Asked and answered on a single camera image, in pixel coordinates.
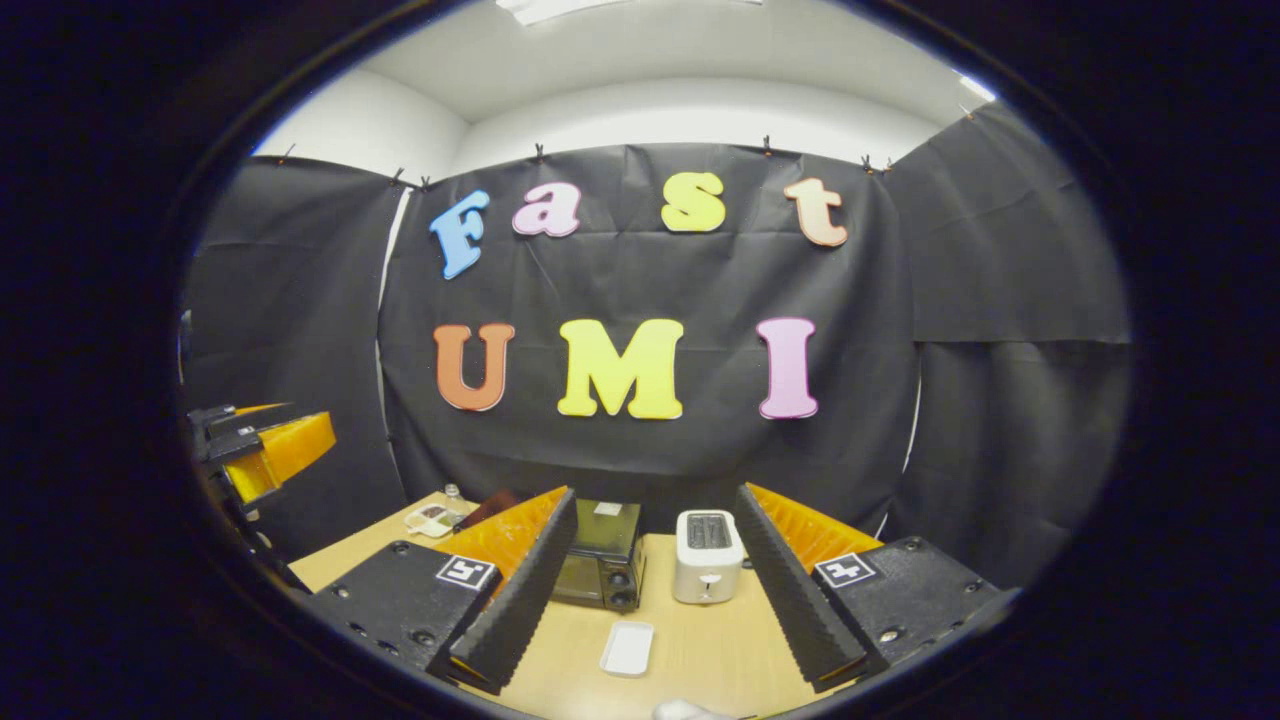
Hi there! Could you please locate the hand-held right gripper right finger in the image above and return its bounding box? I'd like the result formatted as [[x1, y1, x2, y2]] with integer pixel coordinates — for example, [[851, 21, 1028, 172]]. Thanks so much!
[[733, 483, 1021, 694]]

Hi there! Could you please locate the small white rectangular tray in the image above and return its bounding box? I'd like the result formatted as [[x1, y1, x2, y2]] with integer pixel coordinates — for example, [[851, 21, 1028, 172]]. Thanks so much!
[[600, 620, 655, 678]]

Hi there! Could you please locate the long ceiling light panel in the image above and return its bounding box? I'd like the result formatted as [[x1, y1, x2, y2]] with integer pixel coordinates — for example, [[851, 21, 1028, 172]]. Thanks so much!
[[497, 0, 763, 26]]

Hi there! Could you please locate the white divided snack plate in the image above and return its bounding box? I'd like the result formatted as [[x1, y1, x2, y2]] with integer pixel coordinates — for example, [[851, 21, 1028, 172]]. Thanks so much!
[[405, 503, 466, 539]]

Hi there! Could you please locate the white toaster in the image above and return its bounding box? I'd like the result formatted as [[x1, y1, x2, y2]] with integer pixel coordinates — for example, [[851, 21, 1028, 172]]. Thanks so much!
[[673, 510, 746, 605]]

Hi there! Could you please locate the black electric oven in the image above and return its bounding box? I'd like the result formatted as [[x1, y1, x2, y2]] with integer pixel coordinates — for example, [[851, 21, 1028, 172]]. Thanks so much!
[[455, 488, 646, 613]]

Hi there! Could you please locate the black backdrop cloth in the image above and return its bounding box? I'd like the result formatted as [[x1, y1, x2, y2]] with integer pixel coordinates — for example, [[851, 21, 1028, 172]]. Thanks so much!
[[180, 100, 1133, 591]]

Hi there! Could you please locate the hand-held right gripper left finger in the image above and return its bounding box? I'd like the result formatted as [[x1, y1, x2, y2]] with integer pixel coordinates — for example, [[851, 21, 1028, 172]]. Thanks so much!
[[300, 486, 579, 696]]

